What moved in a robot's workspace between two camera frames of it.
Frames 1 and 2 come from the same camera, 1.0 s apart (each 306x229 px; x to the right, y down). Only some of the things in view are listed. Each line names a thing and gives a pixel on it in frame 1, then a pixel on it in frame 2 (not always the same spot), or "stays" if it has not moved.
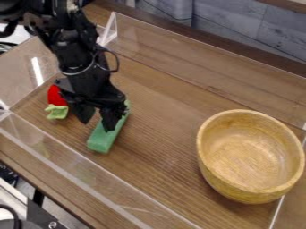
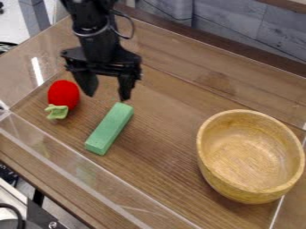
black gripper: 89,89 → 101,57
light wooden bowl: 250,156 stays
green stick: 100,139 stays
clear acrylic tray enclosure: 145,184 stays
